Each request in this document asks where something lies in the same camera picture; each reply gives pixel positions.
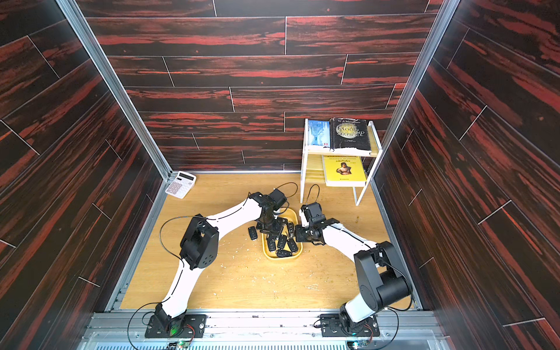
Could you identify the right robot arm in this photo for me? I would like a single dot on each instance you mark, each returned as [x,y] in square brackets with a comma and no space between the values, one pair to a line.
[380,273]

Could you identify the black car key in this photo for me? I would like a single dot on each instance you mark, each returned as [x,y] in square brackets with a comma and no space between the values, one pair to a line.
[253,234]

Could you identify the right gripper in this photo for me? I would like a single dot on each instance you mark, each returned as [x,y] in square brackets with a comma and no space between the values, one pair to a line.
[307,232]

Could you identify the blue white book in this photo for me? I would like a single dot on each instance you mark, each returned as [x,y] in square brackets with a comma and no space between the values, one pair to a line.
[318,133]

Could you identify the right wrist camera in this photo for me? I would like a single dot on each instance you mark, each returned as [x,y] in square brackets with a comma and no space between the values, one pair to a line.
[311,214]

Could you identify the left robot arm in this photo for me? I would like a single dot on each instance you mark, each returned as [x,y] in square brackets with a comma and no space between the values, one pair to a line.
[199,247]

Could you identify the yellow storage tray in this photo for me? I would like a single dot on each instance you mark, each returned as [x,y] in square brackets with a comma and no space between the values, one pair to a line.
[283,247]

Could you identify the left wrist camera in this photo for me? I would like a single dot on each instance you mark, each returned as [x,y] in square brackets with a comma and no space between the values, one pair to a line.
[277,198]

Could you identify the yellow paperback book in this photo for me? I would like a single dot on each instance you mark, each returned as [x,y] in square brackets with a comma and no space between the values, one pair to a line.
[343,171]

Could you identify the white wire shelf rack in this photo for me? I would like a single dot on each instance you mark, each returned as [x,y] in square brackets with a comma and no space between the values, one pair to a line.
[312,167]

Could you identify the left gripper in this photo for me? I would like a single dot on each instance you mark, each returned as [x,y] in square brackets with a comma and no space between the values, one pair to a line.
[277,230]

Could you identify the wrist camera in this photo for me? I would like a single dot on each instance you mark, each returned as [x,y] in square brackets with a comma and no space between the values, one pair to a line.
[277,198]
[311,214]

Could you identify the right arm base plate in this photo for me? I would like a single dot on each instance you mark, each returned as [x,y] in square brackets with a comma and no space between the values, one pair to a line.
[334,325]

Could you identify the white calculator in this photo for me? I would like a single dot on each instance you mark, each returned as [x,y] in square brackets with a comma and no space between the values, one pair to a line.
[181,185]

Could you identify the black hardcover book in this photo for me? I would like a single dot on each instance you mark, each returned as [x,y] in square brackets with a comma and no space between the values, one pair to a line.
[350,136]

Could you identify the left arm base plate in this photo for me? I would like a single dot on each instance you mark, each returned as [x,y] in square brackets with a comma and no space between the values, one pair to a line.
[186,326]

